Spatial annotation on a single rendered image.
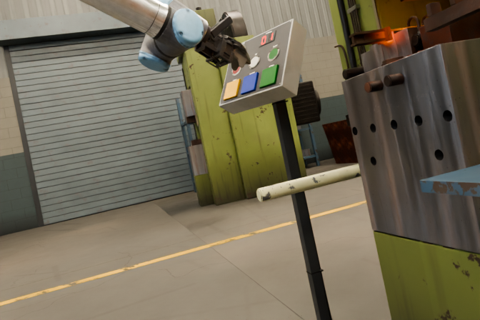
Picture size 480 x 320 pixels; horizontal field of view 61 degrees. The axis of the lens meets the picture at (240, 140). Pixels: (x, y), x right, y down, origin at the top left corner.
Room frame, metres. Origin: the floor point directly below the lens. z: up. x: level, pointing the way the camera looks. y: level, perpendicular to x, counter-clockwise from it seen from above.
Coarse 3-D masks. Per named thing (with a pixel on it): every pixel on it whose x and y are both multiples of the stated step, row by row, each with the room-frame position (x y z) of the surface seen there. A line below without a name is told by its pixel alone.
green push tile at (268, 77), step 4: (276, 64) 1.43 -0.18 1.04; (268, 68) 1.45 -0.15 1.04; (272, 68) 1.44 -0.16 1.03; (276, 68) 1.42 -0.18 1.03; (264, 72) 1.46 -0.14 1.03; (268, 72) 1.44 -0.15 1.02; (272, 72) 1.43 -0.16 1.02; (276, 72) 1.41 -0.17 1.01; (264, 76) 1.45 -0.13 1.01; (268, 76) 1.44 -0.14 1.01; (272, 76) 1.42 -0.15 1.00; (276, 76) 1.41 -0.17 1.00; (264, 80) 1.44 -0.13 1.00; (268, 80) 1.43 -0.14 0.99; (272, 80) 1.41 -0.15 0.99; (260, 84) 1.45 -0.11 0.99; (264, 84) 1.43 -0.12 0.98; (268, 84) 1.42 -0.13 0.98; (272, 84) 1.41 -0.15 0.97; (260, 88) 1.45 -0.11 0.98
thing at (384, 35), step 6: (372, 30) 1.04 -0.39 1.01; (378, 30) 1.05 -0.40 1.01; (384, 30) 1.05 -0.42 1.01; (390, 30) 1.05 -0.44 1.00; (396, 30) 1.07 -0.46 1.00; (354, 36) 1.04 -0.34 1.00; (360, 36) 1.04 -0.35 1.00; (366, 36) 1.05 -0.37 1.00; (372, 36) 1.05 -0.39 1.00; (378, 36) 1.06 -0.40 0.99; (384, 36) 1.06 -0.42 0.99; (390, 36) 1.05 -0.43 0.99; (354, 42) 1.04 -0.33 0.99; (360, 42) 1.03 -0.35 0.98; (366, 42) 1.03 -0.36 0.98; (372, 42) 1.05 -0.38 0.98; (378, 42) 1.06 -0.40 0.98; (384, 42) 1.07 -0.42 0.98
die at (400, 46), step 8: (392, 32) 1.05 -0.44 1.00; (400, 32) 1.02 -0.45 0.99; (408, 32) 1.00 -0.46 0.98; (416, 32) 1.01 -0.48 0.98; (392, 40) 1.06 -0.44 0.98; (400, 40) 1.03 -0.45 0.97; (408, 40) 1.00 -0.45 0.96; (376, 48) 1.12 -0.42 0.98; (384, 48) 1.09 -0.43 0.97; (392, 48) 1.06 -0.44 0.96; (400, 48) 1.03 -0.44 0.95; (408, 48) 1.01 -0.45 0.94; (416, 48) 1.00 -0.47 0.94; (368, 56) 1.16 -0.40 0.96; (376, 56) 1.12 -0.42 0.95; (384, 56) 1.10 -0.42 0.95; (392, 56) 1.07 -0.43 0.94; (368, 64) 1.17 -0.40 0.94; (376, 64) 1.13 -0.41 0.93
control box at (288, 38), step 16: (272, 32) 1.53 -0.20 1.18; (288, 32) 1.46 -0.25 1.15; (304, 32) 1.50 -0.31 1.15; (256, 48) 1.57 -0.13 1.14; (272, 48) 1.49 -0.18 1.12; (288, 48) 1.43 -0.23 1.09; (256, 64) 1.53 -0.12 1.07; (272, 64) 1.46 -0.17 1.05; (288, 64) 1.41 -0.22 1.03; (288, 80) 1.40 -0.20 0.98; (240, 96) 1.53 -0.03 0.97; (256, 96) 1.48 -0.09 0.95; (272, 96) 1.46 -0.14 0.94; (288, 96) 1.44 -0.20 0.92
